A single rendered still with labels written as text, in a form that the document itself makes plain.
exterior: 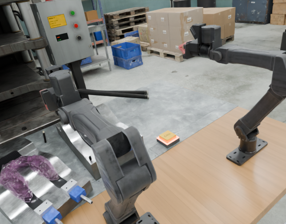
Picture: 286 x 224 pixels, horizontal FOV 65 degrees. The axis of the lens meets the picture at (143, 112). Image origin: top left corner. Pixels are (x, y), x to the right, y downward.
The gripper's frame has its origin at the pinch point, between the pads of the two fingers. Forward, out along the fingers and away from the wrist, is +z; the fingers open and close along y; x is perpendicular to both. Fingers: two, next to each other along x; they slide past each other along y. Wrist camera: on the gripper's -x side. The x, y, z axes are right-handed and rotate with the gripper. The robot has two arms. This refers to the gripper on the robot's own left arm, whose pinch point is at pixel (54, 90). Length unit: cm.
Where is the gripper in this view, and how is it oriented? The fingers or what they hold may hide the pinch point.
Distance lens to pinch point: 85.9
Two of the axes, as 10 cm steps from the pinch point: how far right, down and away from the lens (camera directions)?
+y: -8.2, 3.8, -4.4
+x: 1.5, 8.7, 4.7
